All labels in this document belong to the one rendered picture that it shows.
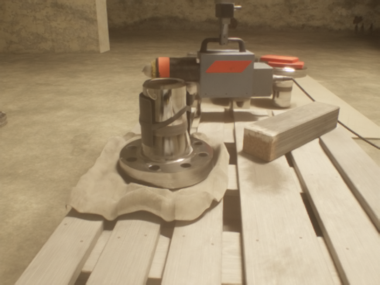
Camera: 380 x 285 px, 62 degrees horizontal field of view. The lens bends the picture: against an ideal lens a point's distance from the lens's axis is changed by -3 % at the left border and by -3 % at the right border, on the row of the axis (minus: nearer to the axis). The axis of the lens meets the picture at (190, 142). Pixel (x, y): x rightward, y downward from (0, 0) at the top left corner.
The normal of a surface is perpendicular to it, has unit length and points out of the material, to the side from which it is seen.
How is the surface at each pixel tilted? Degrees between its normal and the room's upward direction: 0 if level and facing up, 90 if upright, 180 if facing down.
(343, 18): 90
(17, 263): 0
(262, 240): 0
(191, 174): 90
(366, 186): 0
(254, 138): 90
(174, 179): 90
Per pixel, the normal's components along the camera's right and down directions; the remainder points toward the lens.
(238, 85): 0.07, 0.38
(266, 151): -0.74, 0.26
